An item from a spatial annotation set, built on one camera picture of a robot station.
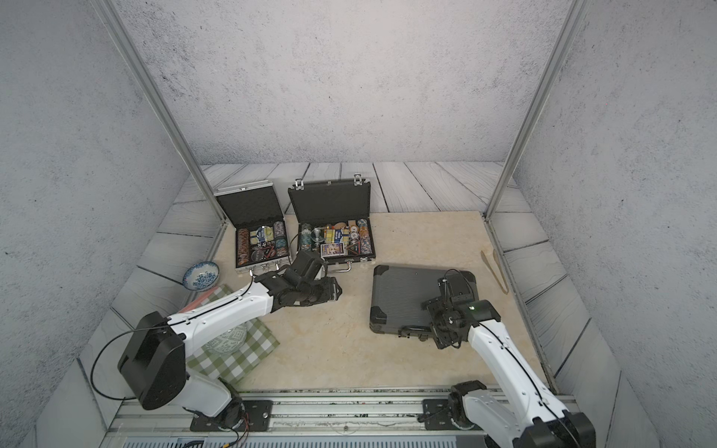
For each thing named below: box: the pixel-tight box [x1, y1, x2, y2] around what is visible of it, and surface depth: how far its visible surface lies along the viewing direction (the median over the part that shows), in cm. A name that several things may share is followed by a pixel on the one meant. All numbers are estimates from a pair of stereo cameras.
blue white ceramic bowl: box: [182, 261, 221, 292], surface depth 101 cm
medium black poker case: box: [287, 174, 376, 273], surface depth 110 cm
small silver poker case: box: [213, 180, 292, 274], surface depth 109 cm
